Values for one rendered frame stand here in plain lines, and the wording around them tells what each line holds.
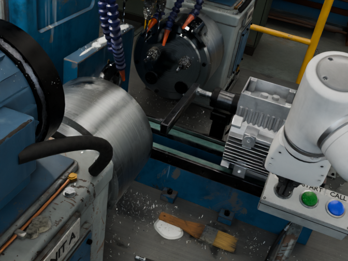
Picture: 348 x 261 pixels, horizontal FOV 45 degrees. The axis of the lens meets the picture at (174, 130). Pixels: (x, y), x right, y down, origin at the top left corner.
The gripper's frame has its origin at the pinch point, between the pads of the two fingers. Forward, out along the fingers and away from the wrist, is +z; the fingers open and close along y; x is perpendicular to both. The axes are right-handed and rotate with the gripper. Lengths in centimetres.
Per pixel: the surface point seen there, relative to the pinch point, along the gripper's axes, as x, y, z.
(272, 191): 1.1, 1.8, 3.0
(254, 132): -14.4, 9.1, 8.7
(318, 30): -206, -3, 145
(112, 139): 7.2, 31.6, -7.3
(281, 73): -237, 14, 232
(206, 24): -53, 34, 19
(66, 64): -11, 54, 1
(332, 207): 0.4, -9.3, 2.3
